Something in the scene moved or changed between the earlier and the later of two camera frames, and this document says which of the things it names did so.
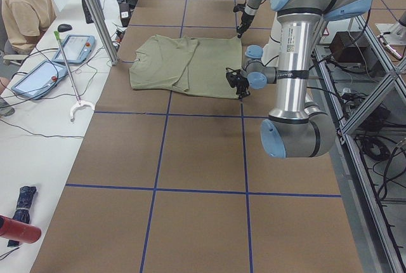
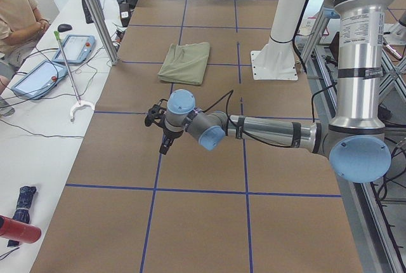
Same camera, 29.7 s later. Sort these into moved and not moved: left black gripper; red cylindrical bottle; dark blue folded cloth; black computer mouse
Moved: left black gripper
Not moved: dark blue folded cloth; red cylindrical bottle; black computer mouse
